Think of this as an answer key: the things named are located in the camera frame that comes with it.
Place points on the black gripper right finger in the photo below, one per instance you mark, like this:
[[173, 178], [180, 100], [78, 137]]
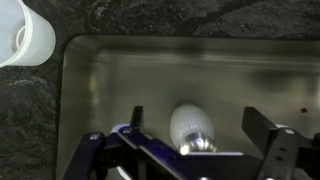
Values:
[[280, 146]]

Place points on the translucent plastic cup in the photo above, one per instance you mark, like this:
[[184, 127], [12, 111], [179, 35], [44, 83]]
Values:
[[23, 33]]

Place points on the stainless steel sink basin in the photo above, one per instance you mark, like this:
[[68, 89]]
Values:
[[186, 76]]

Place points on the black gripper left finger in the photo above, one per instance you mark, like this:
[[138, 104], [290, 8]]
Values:
[[140, 153]]

